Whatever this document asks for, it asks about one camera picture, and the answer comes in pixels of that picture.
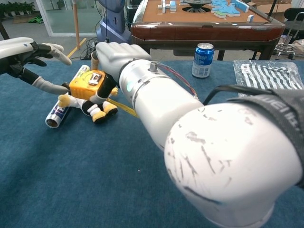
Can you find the yellow tape measure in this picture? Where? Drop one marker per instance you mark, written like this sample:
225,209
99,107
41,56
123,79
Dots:
80,89

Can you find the black slanted table leg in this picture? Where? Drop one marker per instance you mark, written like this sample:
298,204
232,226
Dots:
4,31

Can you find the brown mahjong table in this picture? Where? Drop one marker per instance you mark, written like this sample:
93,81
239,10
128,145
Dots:
202,31

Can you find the green item on floor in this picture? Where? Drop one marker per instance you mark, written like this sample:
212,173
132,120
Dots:
35,19

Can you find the printed cylindrical tube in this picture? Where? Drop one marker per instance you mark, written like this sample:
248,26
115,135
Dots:
54,116

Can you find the black office chair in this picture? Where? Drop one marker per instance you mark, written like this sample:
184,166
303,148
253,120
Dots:
293,14

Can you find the single white blue mahjong tile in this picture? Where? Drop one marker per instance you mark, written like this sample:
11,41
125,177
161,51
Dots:
250,18

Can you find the black round table centre disc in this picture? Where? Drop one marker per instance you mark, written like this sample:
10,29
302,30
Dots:
197,3

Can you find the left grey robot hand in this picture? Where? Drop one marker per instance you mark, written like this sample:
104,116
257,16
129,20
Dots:
14,50

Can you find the striped cloth in plastic bag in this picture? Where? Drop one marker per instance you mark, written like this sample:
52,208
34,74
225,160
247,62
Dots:
268,76

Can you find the blue soda can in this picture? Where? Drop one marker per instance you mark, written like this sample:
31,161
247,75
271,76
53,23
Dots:
202,61

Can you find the potted green plants row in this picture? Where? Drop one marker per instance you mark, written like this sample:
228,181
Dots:
16,8

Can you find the blue machine pedestal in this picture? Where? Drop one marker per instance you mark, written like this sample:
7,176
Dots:
114,28

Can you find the black white penguin plush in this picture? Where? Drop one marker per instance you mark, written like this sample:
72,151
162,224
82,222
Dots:
99,114

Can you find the blue mahjong tile pile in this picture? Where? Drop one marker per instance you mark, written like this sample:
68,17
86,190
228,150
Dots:
225,9

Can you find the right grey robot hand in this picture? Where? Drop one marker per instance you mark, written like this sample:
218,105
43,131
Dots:
116,57

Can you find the blue felt table cover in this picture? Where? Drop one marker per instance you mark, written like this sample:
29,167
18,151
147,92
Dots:
71,178

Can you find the white blue mahjong tile group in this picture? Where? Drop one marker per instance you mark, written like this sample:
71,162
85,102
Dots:
167,7

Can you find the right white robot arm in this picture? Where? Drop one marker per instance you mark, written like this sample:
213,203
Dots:
225,154

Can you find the wooden pole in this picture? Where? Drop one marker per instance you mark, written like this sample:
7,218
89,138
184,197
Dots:
76,23

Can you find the white framed glass partition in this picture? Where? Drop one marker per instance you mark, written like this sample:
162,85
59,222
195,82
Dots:
44,19

